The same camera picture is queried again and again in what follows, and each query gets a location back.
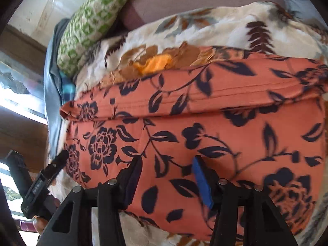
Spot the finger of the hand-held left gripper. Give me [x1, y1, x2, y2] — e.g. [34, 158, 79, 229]
[45, 150, 70, 184]

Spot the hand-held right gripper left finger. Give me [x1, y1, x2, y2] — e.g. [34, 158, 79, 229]
[38, 155, 143, 246]

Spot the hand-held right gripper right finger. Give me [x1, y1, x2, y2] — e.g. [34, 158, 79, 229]
[192, 155, 299, 246]

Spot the orange floral blouse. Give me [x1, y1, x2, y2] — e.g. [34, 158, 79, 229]
[59, 47, 328, 242]

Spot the person's left hand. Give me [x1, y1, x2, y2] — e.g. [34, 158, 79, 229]
[33, 216, 52, 237]

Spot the turquoise striped cloth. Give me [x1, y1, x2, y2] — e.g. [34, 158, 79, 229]
[60, 73, 77, 100]

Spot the stained glass window pane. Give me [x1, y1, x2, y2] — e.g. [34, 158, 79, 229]
[0, 51, 50, 218]

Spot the blue cloth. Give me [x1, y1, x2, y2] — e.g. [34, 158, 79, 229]
[43, 18, 77, 161]

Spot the wooden door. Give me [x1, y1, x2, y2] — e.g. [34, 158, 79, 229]
[0, 23, 50, 164]

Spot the green checkered pillow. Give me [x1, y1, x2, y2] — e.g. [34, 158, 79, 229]
[57, 0, 152, 78]

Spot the leaf-print blanket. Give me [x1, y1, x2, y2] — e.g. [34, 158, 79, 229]
[47, 1, 328, 246]

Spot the pink sofa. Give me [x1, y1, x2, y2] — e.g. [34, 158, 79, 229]
[120, 0, 287, 31]

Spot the blue-grey pillow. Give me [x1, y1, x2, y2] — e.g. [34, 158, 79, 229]
[271, 0, 328, 43]

